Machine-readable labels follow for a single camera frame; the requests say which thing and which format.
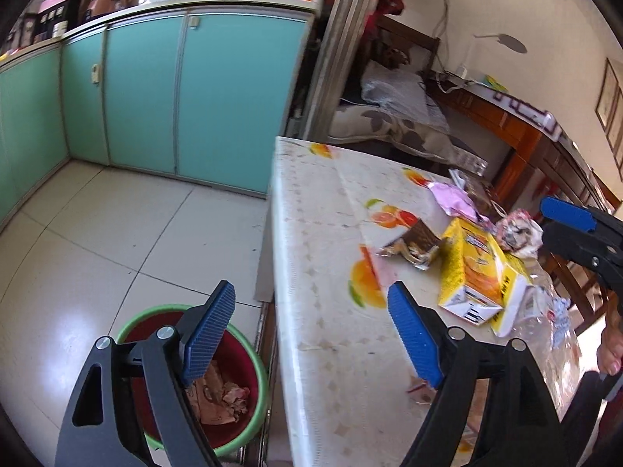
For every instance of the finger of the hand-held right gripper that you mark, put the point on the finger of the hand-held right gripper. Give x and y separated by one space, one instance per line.
567 214
574 245

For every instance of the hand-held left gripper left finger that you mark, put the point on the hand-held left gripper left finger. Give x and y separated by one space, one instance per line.
207 335

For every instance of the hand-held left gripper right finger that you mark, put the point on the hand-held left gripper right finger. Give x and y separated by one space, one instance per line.
413 331

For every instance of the red bin with green rim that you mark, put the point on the red bin with green rim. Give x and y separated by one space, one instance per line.
243 350

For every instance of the person's right hand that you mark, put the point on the person's right hand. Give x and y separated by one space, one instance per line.
612 350

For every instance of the wooden chair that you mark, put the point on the wooden chair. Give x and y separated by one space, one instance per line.
579 292

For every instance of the crumpled patterned wrapper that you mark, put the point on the crumpled patterned wrapper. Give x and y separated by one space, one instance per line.
518 231

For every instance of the pile of crumpled paper scraps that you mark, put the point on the pile of crumpled paper scraps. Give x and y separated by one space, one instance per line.
219 399

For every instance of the clear plastic bag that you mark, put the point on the clear plastic bag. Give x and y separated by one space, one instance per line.
552 321

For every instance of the brown snack wrapper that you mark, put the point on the brown snack wrapper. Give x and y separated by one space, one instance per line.
418 242

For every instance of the wooden desk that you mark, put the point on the wooden desk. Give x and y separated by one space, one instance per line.
511 141

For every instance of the dark foil packet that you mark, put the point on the dark foil packet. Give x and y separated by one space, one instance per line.
474 189

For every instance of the patterned desk cover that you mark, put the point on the patterned desk cover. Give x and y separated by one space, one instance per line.
525 109

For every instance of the pink wrapper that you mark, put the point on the pink wrapper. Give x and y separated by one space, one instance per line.
452 199

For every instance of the white desk lamp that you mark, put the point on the white desk lamp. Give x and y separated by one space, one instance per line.
491 36

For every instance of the leaf print pillow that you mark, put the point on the leaf print pillow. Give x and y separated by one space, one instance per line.
384 126

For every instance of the crinkled clear plastic sheet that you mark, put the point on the crinkled clear plastic sheet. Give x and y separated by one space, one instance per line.
399 92

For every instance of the wooden headboard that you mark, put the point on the wooden headboard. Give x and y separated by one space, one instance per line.
413 39

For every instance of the teal kitchen cabinet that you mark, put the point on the teal kitchen cabinet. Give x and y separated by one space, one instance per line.
146 97

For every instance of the copper rice cooker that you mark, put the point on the copper rice cooker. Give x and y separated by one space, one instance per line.
102 7

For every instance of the black appliance with pink top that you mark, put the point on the black appliance with pink top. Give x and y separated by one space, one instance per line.
58 9

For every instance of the framed wall picture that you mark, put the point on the framed wall picture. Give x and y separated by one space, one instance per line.
619 141
608 95

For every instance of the metal sliding door frame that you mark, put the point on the metal sliding door frame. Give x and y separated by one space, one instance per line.
336 44

